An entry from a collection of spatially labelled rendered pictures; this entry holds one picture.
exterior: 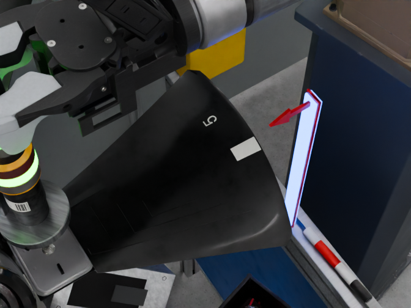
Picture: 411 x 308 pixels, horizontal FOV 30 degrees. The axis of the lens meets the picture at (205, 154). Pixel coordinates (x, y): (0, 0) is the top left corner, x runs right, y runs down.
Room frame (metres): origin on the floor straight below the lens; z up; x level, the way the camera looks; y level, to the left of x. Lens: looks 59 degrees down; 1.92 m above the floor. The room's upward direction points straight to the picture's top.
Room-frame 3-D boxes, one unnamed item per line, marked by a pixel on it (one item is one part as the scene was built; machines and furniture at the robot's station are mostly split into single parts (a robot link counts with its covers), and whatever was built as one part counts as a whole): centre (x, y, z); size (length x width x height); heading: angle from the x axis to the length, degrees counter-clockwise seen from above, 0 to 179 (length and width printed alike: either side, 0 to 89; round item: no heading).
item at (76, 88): (0.34, 0.11, 1.46); 0.09 x 0.05 x 0.02; 133
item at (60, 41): (0.39, 0.07, 1.44); 0.12 x 0.08 x 0.09; 123
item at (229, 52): (0.77, 0.02, 1.02); 0.16 x 0.10 x 0.11; 33
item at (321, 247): (0.45, -0.19, 0.87); 0.14 x 0.01 x 0.01; 37
